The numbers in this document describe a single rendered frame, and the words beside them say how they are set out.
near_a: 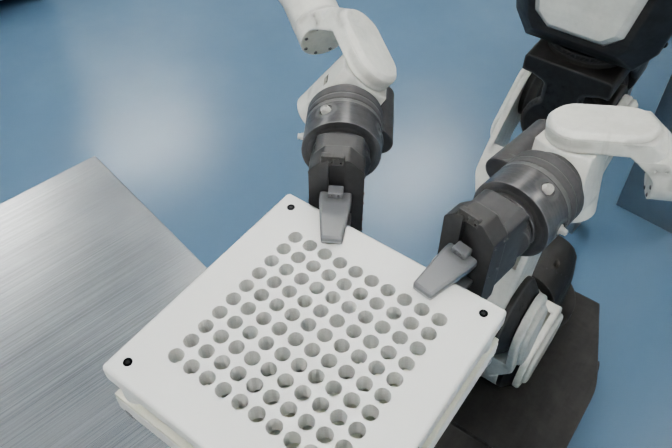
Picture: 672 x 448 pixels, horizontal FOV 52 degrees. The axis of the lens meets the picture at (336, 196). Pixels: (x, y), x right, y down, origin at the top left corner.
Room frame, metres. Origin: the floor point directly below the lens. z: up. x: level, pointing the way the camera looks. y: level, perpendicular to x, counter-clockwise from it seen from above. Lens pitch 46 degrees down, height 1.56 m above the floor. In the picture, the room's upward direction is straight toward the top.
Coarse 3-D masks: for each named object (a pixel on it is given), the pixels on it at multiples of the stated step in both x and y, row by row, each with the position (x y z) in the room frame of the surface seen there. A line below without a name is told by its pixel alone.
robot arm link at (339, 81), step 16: (336, 64) 0.68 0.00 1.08; (320, 80) 0.68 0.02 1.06; (336, 80) 0.65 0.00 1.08; (352, 80) 0.64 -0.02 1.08; (304, 96) 0.68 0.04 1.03; (320, 96) 0.62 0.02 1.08; (336, 96) 0.60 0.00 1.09; (352, 96) 0.60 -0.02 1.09; (368, 96) 0.61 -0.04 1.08; (384, 96) 0.65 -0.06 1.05; (304, 112) 0.66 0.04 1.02; (384, 112) 0.65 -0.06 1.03; (384, 128) 0.62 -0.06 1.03; (384, 144) 0.61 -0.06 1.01
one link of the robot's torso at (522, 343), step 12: (540, 300) 0.64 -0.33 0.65; (528, 312) 0.62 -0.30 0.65; (540, 312) 0.63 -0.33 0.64; (528, 324) 0.61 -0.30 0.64; (540, 324) 0.64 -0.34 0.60; (516, 336) 0.60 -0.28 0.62; (528, 336) 0.60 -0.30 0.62; (516, 348) 0.59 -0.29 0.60; (528, 348) 0.61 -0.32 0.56; (492, 360) 0.62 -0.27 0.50; (504, 360) 0.62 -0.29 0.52; (516, 360) 0.60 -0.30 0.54; (492, 372) 0.64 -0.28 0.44; (504, 372) 0.61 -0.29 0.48; (516, 372) 0.72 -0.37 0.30; (504, 384) 0.71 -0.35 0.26
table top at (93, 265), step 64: (64, 192) 0.67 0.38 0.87; (128, 192) 0.67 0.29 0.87; (0, 256) 0.56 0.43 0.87; (64, 256) 0.56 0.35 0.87; (128, 256) 0.56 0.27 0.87; (192, 256) 0.56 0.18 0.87; (0, 320) 0.46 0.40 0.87; (64, 320) 0.46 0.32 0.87; (128, 320) 0.46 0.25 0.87; (0, 384) 0.38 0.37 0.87; (64, 384) 0.38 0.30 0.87
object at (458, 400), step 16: (224, 368) 0.32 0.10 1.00; (480, 368) 0.32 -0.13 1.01; (208, 384) 0.31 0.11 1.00; (464, 384) 0.30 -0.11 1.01; (384, 400) 0.28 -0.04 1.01; (144, 416) 0.27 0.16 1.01; (288, 416) 0.27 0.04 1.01; (368, 416) 0.28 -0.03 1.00; (448, 416) 0.27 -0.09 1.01; (160, 432) 0.26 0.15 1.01; (272, 432) 0.26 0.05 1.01; (432, 432) 0.26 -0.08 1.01
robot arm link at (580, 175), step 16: (528, 128) 0.60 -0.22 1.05; (544, 128) 0.59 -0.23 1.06; (512, 144) 0.57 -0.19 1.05; (528, 144) 0.57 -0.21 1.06; (544, 144) 0.54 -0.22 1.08; (496, 160) 0.54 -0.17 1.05; (512, 160) 0.52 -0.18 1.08; (528, 160) 0.50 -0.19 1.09; (544, 160) 0.50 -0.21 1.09; (560, 160) 0.50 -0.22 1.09; (576, 160) 0.51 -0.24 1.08; (592, 160) 0.51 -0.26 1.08; (560, 176) 0.48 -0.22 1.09; (576, 176) 0.49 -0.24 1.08; (592, 176) 0.51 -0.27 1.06; (576, 192) 0.47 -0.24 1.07; (592, 192) 0.51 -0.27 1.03; (576, 208) 0.47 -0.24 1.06; (592, 208) 0.52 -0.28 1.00
